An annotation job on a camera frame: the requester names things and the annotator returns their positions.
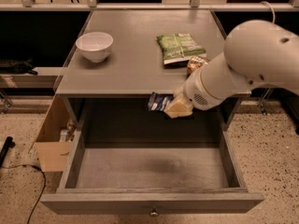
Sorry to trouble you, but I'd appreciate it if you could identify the cardboard box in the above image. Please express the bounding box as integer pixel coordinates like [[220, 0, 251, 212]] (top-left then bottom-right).
[[34, 96, 76, 172]]

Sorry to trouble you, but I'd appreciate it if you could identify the brown crushed drink can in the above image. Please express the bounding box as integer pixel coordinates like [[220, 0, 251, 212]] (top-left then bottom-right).
[[187, 55, 209, 76]]

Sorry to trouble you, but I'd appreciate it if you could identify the metal drawer knob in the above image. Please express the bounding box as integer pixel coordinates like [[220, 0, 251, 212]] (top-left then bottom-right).
[[149, 208, 159, 217]]

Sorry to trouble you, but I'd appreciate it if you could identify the metal railing frame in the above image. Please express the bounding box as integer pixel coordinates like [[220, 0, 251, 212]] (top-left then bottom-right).
[[0, 0, 298, 11]]

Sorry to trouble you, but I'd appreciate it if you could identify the black floor cable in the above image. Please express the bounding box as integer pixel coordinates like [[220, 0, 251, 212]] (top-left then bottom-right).
[[0, 163, 47, 224]]

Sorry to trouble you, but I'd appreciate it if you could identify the black pole on floor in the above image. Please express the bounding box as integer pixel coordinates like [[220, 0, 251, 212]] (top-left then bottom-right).
[[0, 136, 15, 167]]

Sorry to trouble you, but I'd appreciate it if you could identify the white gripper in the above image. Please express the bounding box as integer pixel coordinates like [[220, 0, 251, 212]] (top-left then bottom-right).
[[164, 63, 231, 119]]

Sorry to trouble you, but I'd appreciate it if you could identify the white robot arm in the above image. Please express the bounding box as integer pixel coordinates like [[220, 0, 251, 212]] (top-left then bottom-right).
[[164, 20, 299, 119]]

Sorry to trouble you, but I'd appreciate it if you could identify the green chip bag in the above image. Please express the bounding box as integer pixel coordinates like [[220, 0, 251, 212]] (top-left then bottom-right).
[[156, 34, 206, 65]]

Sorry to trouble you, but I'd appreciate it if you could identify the white ceramic bowl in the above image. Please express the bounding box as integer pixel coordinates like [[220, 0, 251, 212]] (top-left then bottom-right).
[[76, 32, 113, 63]]

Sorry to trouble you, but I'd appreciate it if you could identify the black object on ledge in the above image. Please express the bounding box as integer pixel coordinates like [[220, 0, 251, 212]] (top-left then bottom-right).
[[0, 59, 38, 76]]

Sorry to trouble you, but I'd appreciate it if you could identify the open grey top drawer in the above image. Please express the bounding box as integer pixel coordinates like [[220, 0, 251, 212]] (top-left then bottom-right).
[[41, 122, 263, 215]]

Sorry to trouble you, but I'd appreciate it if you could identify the grey wooden cabinet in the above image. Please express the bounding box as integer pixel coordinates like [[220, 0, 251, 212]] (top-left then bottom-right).
[[57, 9, 239, 136]]

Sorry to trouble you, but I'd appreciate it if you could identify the dark blue rxbar wrapper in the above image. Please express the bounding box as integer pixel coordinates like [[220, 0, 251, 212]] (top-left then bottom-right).
[[148, 92, 173, 111]]

